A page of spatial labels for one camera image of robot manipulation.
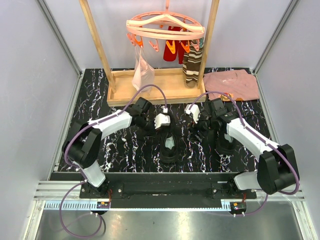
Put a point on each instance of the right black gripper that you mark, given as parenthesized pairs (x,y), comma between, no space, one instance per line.
(195,127)

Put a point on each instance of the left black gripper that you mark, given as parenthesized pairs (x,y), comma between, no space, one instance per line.
(150,132)

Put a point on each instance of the black shoe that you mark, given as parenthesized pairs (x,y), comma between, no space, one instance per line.
(225,144)
(168,149)

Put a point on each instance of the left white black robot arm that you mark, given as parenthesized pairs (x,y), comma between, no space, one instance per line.
(82,144)

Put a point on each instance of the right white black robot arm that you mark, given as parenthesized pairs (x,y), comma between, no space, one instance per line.
(277,166)

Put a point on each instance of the black marble pattern mat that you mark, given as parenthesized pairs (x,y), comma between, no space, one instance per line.
(131,150)

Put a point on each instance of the pink hanging bra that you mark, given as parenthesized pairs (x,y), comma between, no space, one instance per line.
(144,73)

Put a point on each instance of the pink folded t-shirt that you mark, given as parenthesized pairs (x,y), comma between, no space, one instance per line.
(237,84)

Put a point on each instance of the brown striped hanging sock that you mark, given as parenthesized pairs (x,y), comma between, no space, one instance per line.
(191,62)

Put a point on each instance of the red hanging sock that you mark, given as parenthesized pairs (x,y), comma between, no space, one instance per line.
(171,51)

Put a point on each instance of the left orange connector box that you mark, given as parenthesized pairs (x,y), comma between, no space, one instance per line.
(103,204)

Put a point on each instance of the orange connector box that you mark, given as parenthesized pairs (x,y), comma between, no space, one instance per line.
(103,204)
(238,206)

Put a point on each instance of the right orange connector box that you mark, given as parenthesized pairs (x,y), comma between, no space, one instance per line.
(238,206)

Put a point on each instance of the pink round clip hanger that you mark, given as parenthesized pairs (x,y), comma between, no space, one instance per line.
(163,25)

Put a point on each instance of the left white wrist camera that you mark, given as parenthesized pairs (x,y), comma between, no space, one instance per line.
(162,119)

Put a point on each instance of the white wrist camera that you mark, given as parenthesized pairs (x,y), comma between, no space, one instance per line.
(162,119)
(193,111)

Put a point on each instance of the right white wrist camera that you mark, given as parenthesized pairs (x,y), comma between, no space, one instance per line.
(193,111)

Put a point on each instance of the wooden drying rack frame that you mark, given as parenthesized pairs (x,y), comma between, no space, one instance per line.
(168,87)

